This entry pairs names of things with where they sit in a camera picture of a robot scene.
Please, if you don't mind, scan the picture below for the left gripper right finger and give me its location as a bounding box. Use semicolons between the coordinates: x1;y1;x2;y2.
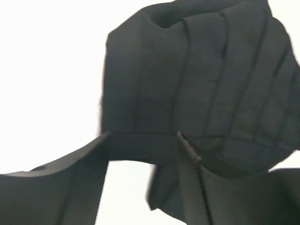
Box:
177;133;300;225

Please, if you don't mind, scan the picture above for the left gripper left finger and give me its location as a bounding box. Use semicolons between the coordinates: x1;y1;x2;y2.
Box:
0;132;111;225

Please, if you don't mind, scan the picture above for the black pleated skirt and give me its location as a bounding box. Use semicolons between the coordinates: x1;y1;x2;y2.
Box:
101;0;300;224

